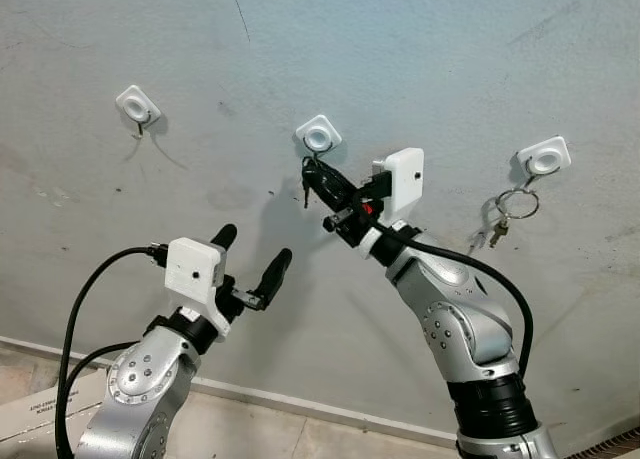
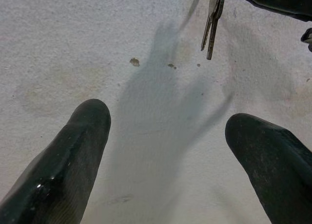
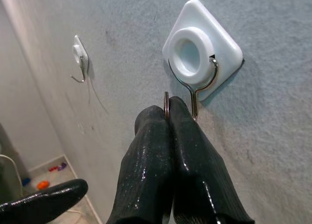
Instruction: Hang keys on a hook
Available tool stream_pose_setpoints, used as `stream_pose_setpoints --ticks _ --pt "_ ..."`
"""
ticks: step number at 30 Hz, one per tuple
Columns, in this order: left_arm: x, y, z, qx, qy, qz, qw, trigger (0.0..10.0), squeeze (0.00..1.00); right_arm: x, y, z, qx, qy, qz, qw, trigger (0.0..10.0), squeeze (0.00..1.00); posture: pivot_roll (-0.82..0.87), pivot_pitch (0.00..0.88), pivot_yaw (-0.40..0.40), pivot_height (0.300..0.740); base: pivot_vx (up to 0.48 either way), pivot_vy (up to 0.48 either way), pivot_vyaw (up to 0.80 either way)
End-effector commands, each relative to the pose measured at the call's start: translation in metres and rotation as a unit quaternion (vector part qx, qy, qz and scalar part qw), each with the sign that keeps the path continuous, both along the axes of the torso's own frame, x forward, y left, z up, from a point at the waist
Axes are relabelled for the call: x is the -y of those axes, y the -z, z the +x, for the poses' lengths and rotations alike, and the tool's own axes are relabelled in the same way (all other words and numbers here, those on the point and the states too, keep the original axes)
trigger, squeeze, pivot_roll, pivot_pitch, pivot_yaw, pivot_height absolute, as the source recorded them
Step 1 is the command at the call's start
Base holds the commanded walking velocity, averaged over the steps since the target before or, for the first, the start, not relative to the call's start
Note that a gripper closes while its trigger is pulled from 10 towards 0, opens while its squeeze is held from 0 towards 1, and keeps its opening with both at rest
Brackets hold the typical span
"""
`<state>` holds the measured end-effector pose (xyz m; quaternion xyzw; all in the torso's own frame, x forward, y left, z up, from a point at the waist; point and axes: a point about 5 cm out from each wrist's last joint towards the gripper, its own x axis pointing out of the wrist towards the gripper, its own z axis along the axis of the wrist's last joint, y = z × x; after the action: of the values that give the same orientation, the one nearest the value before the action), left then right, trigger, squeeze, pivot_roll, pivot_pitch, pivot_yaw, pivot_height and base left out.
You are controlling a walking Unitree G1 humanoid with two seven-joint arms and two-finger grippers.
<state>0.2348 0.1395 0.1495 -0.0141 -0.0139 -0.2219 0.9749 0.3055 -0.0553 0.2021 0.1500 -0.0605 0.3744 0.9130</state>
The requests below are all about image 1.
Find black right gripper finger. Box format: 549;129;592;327
312;171;357;207
303;157;351;186

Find printed cardboard box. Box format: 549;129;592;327
0;367;109;445

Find metal floor drain grate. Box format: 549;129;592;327
585;427;640;459

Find white wall hook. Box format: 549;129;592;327
515;136;573;186
114;85;161;140
295;114;343;161

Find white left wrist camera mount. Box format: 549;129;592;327
164;236;232;337

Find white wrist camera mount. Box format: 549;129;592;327
164;236;232;337
372;147;425;213

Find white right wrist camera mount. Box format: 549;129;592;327
372;147;425;213

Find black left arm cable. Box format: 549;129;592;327
55;242;171;459
55;340;143;459

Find silver keys on ring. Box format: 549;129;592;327
470;184;541;252

